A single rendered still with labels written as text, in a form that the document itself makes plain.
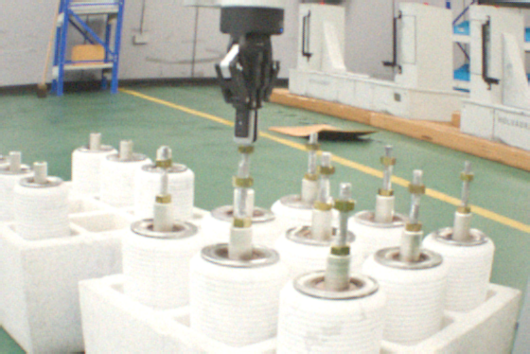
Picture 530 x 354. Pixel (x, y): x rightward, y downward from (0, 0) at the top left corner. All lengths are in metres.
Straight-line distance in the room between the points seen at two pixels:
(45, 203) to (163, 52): 6.30
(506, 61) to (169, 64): 4.39
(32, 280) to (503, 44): 3.06
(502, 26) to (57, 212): 3.00
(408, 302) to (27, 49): 6.47
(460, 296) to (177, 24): 6.62
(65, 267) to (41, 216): 0.08
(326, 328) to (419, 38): 3.66
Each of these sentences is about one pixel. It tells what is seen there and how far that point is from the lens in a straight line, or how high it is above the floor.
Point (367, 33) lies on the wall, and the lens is 8.20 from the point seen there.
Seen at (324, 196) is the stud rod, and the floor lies 0.30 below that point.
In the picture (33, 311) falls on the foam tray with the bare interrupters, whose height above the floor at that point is 0.08.
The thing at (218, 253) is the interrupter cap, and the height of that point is 0.25.
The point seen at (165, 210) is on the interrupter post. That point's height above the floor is 0.27.
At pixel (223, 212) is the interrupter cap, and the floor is 0.25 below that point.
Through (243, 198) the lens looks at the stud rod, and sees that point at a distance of 0.69.
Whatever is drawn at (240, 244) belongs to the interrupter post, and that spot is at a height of 0.27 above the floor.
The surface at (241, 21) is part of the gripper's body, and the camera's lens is 0.81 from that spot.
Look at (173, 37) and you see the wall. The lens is 7.27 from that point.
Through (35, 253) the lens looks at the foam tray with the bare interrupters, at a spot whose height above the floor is 0.17.
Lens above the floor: 0.45
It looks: 10 degrees down
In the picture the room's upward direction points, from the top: 3 degrees clockwise
